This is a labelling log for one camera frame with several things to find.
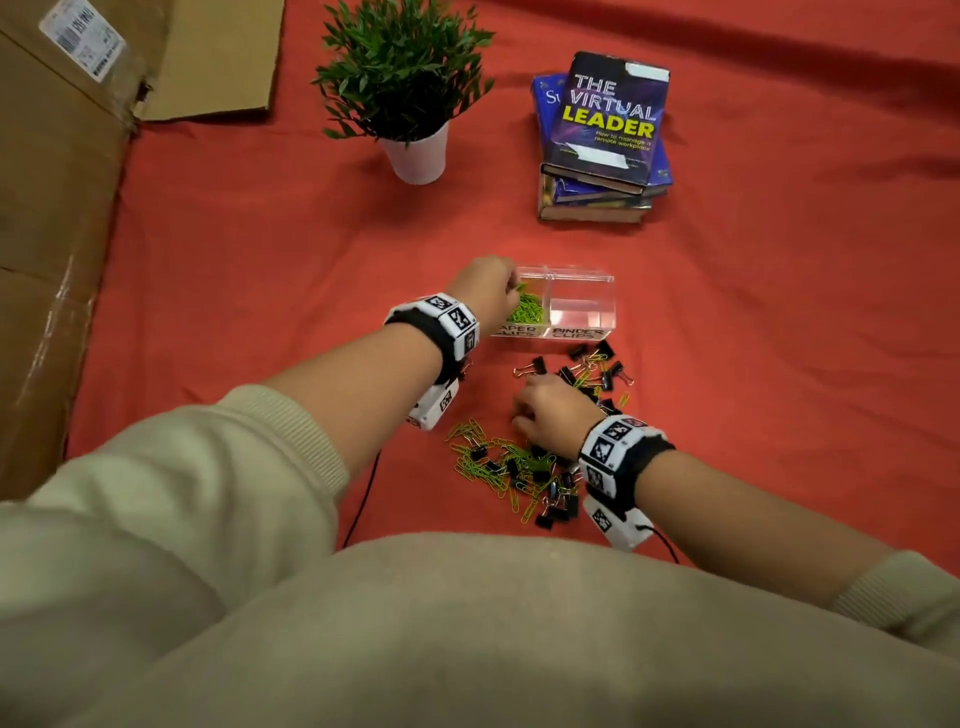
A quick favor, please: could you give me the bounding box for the brown book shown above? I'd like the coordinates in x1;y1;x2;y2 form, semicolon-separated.
536;172;654;225

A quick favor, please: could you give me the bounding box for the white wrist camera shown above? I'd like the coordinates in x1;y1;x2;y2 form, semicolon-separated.
583;493;655;554
406;377;461;433

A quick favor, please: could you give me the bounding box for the person's left forearm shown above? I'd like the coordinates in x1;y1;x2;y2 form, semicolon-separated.
262;322;444;481

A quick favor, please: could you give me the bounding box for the blue book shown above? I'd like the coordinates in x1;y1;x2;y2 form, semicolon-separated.
530;72;674;205

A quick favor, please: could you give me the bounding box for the pile of black binder clips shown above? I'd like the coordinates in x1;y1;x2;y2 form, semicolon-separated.
464;338;637;532

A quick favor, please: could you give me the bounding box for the white shipping label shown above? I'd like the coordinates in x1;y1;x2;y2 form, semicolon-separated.
38;0;127;84

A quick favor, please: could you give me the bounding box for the person's right forearm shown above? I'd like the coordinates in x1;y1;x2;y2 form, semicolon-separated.
635;449;894;609

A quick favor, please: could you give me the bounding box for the black cable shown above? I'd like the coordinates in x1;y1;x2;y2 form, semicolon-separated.
341;449;384;551
641;524;682;565

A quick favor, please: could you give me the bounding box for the red cloth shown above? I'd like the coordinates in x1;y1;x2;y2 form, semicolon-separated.
63;0;960;579

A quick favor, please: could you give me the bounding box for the beige sweater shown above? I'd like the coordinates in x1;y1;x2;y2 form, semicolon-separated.
0;383;960;728

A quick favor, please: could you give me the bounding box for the green plant in white pot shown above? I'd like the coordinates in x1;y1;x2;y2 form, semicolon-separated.
311;0;496;187

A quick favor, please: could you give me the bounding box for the person's right hand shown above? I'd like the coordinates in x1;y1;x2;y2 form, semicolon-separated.
511;373;607;462

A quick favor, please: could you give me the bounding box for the person's left hand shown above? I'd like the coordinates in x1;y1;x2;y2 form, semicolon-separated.
443;255;522;339

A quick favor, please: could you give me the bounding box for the clear two-compartment plastic box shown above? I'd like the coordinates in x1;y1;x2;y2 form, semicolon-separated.
491;264;618;343

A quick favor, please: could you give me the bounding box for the dark purple book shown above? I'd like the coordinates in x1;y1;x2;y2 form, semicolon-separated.
539;50;672;196

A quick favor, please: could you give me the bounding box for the pile of green paper clips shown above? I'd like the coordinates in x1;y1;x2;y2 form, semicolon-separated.
446;348;635;526
508;283;547;326

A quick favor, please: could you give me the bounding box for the brown cardboard box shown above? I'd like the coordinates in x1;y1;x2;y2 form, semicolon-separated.
0;0;286;502

